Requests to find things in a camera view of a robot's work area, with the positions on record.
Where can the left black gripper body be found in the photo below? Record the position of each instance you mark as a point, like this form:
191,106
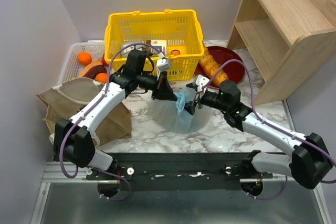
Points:
159,85

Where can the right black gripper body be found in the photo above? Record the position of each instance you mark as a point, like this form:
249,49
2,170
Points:
197,99

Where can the blue cartoon plastic bag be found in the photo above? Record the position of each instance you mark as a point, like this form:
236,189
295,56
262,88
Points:
173,117

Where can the brown jute tote bag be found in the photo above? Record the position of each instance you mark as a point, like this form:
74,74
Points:
66,99

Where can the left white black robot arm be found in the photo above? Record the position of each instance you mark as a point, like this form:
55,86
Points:
75,140

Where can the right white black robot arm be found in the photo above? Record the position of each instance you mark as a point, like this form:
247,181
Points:
305,158

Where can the orange pastry bread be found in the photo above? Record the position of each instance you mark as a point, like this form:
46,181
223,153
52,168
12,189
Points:
210,67

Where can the grey white box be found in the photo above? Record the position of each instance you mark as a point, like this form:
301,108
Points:
125,52

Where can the small orange tangerine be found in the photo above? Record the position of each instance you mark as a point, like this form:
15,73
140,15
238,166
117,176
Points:
102,77

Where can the red apple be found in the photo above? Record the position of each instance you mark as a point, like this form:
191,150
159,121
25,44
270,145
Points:
104,61

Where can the dark purple fruit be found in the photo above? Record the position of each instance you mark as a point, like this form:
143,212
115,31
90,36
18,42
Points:
94,71

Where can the yellow plastic shopping basket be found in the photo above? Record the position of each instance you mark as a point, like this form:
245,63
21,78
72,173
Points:
180,28

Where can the orange fruit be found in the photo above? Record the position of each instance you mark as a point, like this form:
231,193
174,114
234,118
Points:
84,58

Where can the white perforated plastic tray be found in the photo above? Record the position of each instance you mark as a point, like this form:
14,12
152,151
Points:
72,68

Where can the wooden shelf unit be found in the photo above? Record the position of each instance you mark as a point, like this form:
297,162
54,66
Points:
287,39

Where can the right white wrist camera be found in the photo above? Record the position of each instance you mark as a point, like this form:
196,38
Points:
199,84

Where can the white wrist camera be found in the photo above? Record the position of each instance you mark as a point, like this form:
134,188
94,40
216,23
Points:
162,65
199,84

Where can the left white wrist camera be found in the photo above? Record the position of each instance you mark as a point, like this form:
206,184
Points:
162,65

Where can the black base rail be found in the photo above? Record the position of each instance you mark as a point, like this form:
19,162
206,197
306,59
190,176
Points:
184,171

